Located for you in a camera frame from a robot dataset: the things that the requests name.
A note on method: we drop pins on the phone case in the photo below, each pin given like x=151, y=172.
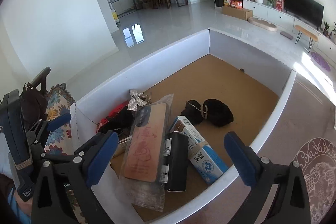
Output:
x=140, y=173

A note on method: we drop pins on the brown cardboard box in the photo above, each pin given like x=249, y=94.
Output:
x=243, y=14

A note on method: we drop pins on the black velvet pouch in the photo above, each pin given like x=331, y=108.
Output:
x=212, y=110

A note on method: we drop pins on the red packet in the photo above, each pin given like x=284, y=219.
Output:
x=119, y=117

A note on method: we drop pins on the black odor removing bar box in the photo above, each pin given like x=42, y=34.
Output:
x=174, y=170

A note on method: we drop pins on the white tv cabinet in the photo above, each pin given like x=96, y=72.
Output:
x=287, y=23

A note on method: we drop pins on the rhinestone bow hair clip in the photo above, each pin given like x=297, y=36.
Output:
x=138, y=99

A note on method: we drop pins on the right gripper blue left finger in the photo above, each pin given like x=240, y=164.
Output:
x=98, y=151

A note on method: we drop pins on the white cardboard box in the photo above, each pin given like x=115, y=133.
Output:
x=207, y=84

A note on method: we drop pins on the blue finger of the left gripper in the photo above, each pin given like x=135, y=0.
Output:
x=58, y=122

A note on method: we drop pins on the blue white medicine box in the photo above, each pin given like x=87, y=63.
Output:
x=202, y=156

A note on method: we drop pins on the black television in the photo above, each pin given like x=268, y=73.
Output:
x=306, y=10

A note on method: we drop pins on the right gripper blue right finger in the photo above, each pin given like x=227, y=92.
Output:
x=244, y=158

